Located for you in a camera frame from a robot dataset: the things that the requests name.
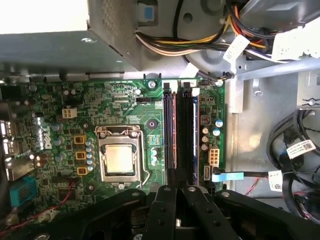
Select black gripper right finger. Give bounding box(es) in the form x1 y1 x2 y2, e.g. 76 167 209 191
177 174 320 240

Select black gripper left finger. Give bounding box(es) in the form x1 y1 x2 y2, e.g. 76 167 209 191
22 168 178 240

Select black RAM slot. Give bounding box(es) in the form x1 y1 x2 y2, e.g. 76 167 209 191
177 90 194 187

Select cream eight pin connector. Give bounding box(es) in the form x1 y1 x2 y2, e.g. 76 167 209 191
207 146 221 167

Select thin metal locking lever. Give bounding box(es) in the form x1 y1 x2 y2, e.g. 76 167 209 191
138 126 151 189

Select silver CPU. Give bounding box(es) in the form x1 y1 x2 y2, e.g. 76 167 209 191
104 143 135 174

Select metal CPU socket cover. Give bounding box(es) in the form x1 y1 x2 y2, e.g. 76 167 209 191
95 124 144 185

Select green motherboard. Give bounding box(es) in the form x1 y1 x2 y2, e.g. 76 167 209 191
0 78 227 227

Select black open PC case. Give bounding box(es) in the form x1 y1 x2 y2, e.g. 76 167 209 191
0 0 320 226

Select white four pin connector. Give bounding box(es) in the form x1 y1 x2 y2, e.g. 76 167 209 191
61 106 77 121

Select blue VGA port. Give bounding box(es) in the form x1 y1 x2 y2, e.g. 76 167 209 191
9 175 39 208

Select grey power supply unit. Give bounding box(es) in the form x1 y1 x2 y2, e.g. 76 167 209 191
0 0 141 76

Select white plastic connector block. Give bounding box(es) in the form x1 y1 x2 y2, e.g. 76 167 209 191
270 19 320 64

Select black wire with blue tab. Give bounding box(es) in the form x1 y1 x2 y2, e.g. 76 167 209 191
211 171 270 183

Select small white cable label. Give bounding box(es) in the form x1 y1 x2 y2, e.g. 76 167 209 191
267 170 284 193

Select black looped cables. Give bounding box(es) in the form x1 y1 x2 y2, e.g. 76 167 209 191
265 106 320 221

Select wide white cable label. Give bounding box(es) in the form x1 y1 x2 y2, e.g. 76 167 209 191
285 139 318 160

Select coloured power wire bundle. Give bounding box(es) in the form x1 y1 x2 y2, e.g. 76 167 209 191
134 0 276 61

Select white tag on wire bundle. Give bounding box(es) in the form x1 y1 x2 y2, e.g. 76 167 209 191
223 34 251 61

